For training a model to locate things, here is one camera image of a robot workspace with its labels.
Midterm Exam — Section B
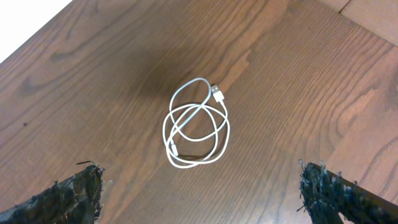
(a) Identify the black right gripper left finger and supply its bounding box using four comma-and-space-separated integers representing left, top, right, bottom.
1, 164, 104, 224

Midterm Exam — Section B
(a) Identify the white USB cable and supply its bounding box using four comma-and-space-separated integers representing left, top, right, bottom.
162, 77, 231, 169

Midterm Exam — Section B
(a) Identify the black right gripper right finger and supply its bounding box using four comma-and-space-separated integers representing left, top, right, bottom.
298, 159, 397, 224

